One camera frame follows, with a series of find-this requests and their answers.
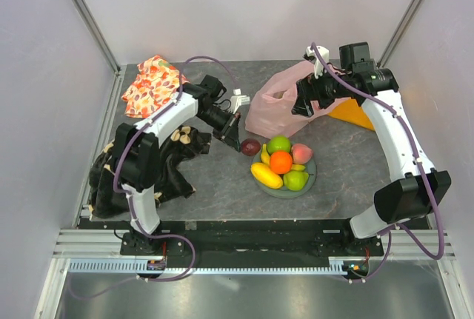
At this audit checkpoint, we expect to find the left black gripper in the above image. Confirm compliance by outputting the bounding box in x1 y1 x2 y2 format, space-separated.
197 106 242 152

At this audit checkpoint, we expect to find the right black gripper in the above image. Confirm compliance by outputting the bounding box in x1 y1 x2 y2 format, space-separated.
292 62 352 117

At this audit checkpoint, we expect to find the dark red fake plum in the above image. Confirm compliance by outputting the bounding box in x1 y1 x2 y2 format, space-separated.
241 138 261 156

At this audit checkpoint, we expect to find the pink plastic bag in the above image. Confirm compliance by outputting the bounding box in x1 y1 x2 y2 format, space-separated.
245 61 347 139

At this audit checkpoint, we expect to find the yellow fake banana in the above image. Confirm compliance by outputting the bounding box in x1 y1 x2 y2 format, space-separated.
260 144 306 171

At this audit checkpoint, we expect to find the green fake lime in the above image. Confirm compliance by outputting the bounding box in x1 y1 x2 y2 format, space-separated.
267 135 292 155

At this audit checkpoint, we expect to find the yellow fake mango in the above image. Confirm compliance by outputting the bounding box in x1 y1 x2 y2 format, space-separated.
250 162 284 189

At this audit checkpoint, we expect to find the fake orange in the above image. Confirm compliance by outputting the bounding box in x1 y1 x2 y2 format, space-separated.
270 150 293 175

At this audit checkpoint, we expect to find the fake peach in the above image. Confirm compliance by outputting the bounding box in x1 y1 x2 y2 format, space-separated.
291 144 313 164

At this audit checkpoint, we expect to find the green fake pear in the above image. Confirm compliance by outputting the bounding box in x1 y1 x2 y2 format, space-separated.
283 170 309 192

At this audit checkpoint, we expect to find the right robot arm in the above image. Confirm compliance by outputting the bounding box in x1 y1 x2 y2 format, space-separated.
292 42 451 255

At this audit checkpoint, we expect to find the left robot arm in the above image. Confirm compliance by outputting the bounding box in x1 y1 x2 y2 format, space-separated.
111 75 250 255

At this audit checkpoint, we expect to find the orange folded cloth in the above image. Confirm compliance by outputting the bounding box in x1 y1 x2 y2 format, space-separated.
327 98 375 131

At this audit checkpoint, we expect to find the orange floral cloth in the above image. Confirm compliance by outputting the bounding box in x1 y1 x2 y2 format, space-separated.
121 56 179 118

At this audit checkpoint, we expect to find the grey-green round plate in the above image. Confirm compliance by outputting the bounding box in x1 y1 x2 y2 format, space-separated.
253 152 317 199

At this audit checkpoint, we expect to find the black floral cloth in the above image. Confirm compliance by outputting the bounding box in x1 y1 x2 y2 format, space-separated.
88 125 212 219

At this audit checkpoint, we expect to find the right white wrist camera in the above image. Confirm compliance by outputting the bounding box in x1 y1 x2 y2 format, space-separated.
304 45 330 79

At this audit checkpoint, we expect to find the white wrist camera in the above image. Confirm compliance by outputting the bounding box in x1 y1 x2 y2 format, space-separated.
229 89 251 114
304 45 330 79

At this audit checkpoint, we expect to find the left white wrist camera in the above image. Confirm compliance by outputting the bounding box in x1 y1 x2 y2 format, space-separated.
229 89 251 114

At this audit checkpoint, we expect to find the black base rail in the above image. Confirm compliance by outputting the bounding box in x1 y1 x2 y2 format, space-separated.
120 218 382 261

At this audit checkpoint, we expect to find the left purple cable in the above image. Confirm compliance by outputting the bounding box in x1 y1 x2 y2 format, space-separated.
68 55 241 300

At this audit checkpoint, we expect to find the grey slotted cable duct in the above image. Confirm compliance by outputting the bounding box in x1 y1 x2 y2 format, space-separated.
67 258 355 275

